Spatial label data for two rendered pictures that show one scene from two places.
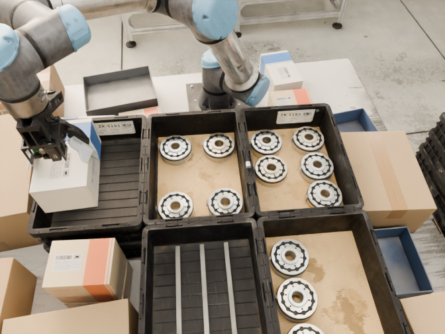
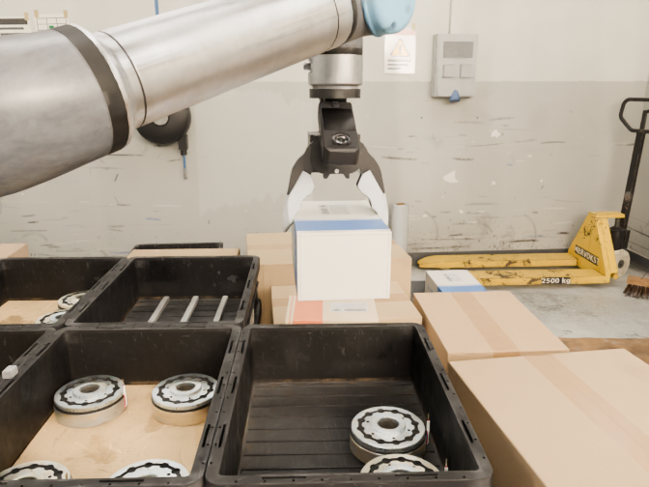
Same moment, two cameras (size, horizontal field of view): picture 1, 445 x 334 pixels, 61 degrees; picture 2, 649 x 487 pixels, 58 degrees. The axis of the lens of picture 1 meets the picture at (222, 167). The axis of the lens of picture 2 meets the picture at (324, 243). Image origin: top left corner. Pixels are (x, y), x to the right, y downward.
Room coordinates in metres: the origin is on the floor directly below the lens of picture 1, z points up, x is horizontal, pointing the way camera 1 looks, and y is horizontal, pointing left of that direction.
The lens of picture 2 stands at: (1.33, 0.39, 1.32)
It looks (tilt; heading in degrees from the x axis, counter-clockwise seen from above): 16 degrees down; 183
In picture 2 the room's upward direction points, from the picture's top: straight up
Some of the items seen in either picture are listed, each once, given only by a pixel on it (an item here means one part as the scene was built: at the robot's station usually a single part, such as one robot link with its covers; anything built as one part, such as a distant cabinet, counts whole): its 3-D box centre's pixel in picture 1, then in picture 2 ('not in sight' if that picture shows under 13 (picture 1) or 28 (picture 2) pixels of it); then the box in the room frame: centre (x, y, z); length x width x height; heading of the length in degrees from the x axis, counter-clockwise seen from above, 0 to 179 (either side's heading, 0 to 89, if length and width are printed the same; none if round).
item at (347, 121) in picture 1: (346, 132); not in sight; (0.93, -0.47, 0.74); 0.20 x 0.15 x 0.07; 105
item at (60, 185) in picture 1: (69, 164); (335, 244); (0.52, 0.37, 1.09); 0.20 x 0.12 x 0.09; 8
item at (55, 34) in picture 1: (50, 32); not in sight; (0.59, 0.31, 1.41); 0.11 x 0.11 x 0.08; 49
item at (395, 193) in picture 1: (376, 181); not in sight; (0.68, -0.51, 0.78); 0.30 x 0.22 x 0.16; 2
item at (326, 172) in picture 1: (316, 165); not in sight; (0.69, -0.30, 0.86); 0.10 x 0.10 x 0.01
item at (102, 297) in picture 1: (92, 275); not in sight; (0.35, 0.36, 0.81); 0.16 x 0.12 x 0.07; 91
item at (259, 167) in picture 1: (271, 168); not in sight; (0.68, -0.15, 0.86); 0.10 x 0.10 x 0.01
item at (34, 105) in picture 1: (26, 97); (332, 72); (0.50, 0.36, 1.33); 0.08 x 0.08 x 0.05
